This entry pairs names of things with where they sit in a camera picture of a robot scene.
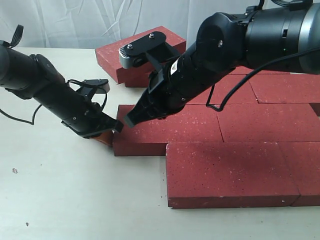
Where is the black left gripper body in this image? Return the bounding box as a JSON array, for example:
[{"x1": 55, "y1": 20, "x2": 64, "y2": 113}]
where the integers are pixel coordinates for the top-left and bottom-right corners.
[{"x1": 37, "y1": 84, "x2": 124, "y2": 138}]

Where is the red brick front left row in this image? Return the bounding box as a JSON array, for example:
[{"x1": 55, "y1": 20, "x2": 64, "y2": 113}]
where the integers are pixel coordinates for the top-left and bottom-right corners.
[{"x1": 166, "y1": 142, "x2": 300, "y2": 209}]

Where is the red brick front right row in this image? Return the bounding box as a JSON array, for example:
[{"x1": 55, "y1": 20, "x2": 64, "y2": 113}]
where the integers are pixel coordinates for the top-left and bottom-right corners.
[{"x1": 278, "y1": 142, "x2": 320, "y2": 207}]

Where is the red brick middle row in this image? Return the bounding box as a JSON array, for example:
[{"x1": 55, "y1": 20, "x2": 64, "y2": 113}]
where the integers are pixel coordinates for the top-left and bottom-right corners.
[{"x1": 217, "y1": 103, "x2": 320, "y2": 142}]

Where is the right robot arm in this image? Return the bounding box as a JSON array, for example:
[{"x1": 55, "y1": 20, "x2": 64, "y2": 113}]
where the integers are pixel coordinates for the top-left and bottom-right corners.
[{"x1": 119, "y1": 0, "x2": 320, "y2": 127}]

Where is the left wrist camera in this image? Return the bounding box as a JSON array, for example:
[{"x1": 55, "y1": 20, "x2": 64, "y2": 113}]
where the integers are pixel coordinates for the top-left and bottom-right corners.
[{"x1": 76, "y1": 79, "x2": 110, "y2": 98}]

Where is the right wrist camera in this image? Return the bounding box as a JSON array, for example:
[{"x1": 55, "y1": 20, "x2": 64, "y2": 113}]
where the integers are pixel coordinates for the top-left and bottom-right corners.
[{"x1": 118, "y1": 31, "x2": 181, "y2": 72}]

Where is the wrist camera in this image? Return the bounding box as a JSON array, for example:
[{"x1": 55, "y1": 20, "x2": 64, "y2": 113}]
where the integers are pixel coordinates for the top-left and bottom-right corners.
[
  {"x1": 118, "y1": 31, "x2": 181, "y2": 72},
  {"x1": 76, "y1": 79, "x2": 110, "y2": 98}
]

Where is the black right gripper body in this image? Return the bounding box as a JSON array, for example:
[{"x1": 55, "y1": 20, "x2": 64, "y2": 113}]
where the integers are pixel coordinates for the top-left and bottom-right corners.
[{"x1": 123, "y1": 56, "x2": 225, "y2": 128}]

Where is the red brick right third row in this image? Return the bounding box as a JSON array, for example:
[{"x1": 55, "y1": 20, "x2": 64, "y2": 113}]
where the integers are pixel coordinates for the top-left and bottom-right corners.
[{"x1": 249, "y1": 74, "x2": 320, "y2": 116}]

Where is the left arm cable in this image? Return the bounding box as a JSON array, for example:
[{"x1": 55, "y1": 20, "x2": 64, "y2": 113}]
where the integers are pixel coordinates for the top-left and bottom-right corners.
[{"x1": 0, "y1": 24, "x2": 108, "y2": 126}]

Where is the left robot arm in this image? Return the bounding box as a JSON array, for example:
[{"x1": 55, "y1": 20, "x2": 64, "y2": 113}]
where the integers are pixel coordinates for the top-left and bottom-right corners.
[{"x1": 0, "y1": 41, "x2": 124, "y2": 146}]

